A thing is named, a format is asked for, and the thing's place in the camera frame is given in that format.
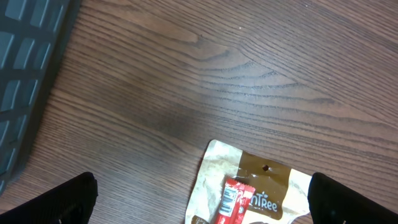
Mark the grey plastic basket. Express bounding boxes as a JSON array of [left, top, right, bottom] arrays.
[[1, 0, 81, 192]]

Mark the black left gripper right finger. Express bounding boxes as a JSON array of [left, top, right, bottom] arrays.
[[308, 172, 397, 224]]

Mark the white snack bag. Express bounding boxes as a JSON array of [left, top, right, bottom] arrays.
[[185, 139, 312, 223]]

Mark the red candy bar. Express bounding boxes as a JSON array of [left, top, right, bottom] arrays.
[[215, 179, 255, 224]]

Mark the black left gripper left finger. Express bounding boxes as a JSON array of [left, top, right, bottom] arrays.
[[1, 172, 98, 224]]

